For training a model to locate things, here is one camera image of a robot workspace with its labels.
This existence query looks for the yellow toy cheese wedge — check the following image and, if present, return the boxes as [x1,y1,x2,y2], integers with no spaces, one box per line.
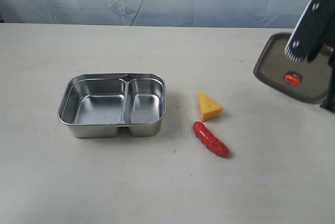
[197,92,223,122]

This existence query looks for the dark transparent box lid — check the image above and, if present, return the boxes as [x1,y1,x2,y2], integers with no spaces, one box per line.
[253,32,332,104]

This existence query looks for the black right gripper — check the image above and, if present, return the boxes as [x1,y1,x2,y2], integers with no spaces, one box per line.
[320,49,335,113]

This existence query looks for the stainless steel lunch box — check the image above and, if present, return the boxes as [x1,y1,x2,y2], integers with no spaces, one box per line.
[58,73,166,138]

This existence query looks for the red toy sausage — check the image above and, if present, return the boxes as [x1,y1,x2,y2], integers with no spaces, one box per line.
[193,121,230,158]

